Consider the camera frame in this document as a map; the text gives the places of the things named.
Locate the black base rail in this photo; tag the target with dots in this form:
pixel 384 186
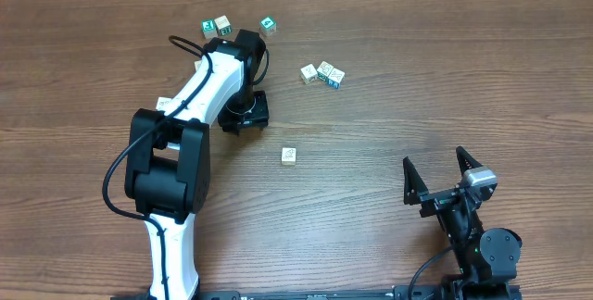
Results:
pixel 398 293

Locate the green number four block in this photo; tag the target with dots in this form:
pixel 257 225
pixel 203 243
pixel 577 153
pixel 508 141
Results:
pixel 268 26

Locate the blue letter P block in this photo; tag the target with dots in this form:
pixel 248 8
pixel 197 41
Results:
pixel 288 156

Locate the blue edged right trio block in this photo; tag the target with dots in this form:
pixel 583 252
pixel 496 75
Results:
pixel 335 78

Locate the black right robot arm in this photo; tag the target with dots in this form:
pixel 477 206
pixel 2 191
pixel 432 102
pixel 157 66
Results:
pixel 487 259

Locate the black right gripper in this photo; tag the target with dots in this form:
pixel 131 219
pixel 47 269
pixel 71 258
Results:
pixel 436 202

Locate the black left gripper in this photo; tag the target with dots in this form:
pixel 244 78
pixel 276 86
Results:
pixel 233 121

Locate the green edged middle trio block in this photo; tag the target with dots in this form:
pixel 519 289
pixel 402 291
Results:
pixel 324 70

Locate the cream block far left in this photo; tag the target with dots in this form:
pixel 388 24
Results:
pixel 162 103

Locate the cream block left of trio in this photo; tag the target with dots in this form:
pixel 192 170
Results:
pixel 308 74

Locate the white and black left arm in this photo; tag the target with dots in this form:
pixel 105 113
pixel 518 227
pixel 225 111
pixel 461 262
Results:
pixel 167 171

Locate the green edged cream block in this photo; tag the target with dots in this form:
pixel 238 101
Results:
pixel 223 25

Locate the green picture block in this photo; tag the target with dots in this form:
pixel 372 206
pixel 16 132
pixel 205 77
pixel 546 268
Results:
pixel 209 29

